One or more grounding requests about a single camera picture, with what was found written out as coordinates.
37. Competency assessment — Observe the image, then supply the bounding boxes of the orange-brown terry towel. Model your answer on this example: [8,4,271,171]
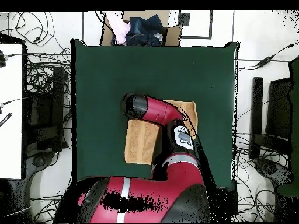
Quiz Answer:
[124,99,199,166]

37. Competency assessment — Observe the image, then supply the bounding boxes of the dark green table cloth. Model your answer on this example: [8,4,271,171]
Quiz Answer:
[71,38,239,191]

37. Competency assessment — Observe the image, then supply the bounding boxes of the brown cardboard box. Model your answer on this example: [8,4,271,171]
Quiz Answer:
[100,10,183,47]

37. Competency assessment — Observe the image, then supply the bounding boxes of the dark blue jeans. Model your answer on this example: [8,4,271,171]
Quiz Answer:
[126,14,165,47]

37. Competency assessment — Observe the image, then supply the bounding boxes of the pink garment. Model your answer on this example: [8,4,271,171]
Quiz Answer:
[106,12,131,46]

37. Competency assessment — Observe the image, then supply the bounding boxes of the black equipment stand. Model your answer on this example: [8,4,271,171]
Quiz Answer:
[27,66,65,152]
[249,76,293,159]

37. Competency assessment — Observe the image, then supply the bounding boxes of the black power box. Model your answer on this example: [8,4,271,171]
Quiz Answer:
[224,179,238,215]

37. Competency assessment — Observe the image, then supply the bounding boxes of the white desk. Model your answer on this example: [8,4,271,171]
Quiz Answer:
[0,43,24,180]

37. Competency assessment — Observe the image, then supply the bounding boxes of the dark green fabric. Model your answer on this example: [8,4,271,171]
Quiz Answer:
[277,57,299,197]

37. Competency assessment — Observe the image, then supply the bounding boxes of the black cable bundle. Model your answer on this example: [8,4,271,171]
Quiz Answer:
[233,132,290,169]

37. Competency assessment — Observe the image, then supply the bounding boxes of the tangled black cables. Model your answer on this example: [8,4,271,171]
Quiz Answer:
[0,11,72,106]

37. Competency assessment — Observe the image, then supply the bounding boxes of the tangled floor cables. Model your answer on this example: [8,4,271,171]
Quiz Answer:
[231,169,277,223]

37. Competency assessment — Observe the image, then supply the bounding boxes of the black power adapter with cable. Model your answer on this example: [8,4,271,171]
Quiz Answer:
[238,41,299,72]

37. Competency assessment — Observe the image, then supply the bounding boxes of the loose black floor cables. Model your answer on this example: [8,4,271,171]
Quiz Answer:
[30,194,62,223]

